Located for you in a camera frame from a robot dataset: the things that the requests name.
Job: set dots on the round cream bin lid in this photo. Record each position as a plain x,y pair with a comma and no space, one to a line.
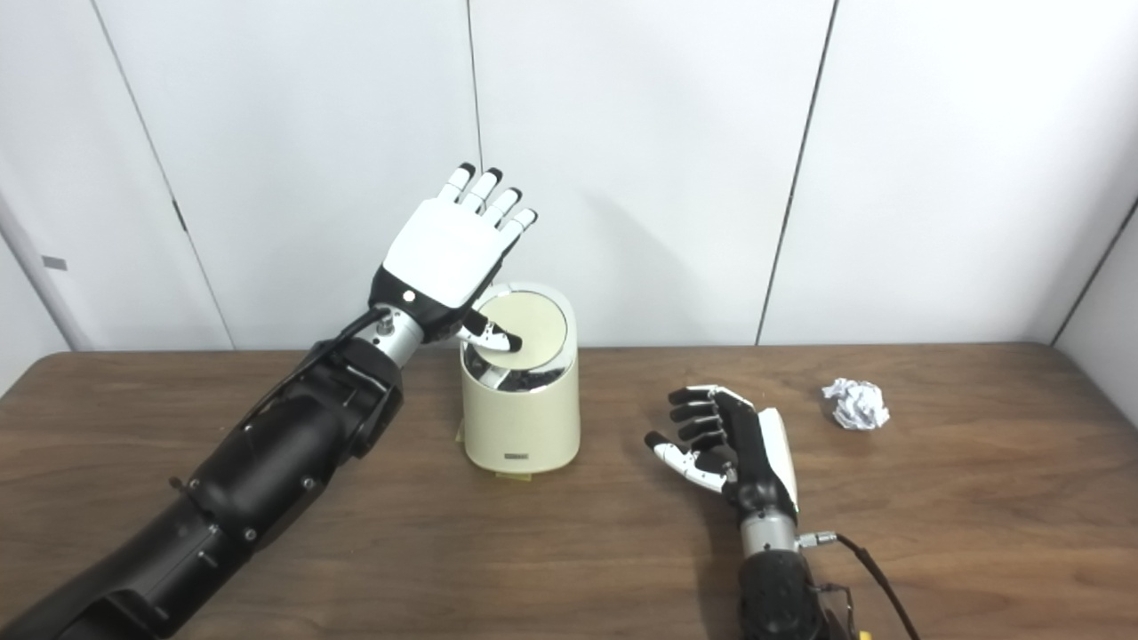
538,324

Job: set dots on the white and black right hand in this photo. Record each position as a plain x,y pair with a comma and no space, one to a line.
756,453

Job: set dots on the black wall panel hinge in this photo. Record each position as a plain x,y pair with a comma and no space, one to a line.
179,215

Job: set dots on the white paper ball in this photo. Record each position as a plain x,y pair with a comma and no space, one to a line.
856,404

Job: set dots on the cream-colored bin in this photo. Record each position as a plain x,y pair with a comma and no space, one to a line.
520,422

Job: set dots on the yellow tape piece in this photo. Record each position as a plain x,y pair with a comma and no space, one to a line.
514,476

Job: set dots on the white and black left hand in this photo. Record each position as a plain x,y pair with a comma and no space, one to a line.
440,249

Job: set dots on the grey wall tag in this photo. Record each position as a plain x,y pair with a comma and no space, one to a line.
54,263

